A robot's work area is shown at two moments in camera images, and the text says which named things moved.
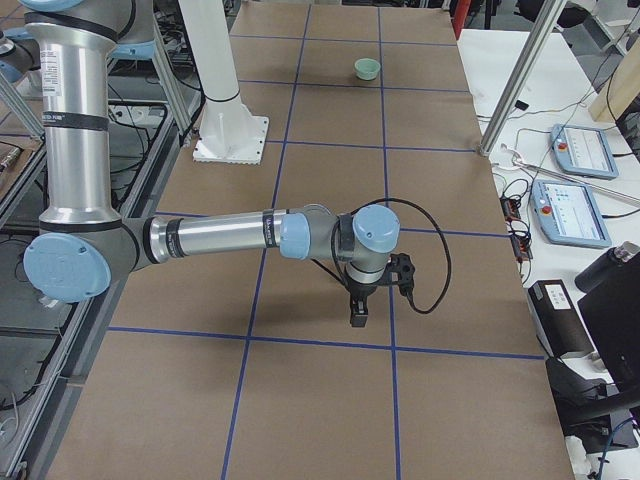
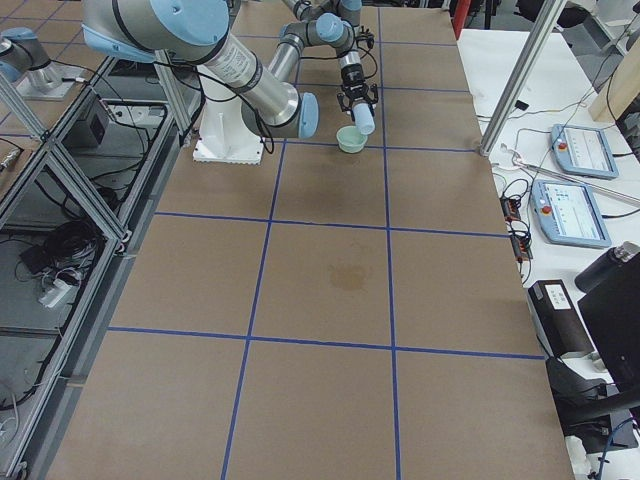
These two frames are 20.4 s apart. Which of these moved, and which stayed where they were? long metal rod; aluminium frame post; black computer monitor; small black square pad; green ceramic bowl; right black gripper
Moved: green ceramic bowl; right black gripper
Stayed: small black square pad; long metal rod; aluminium frame post; black computer monitor
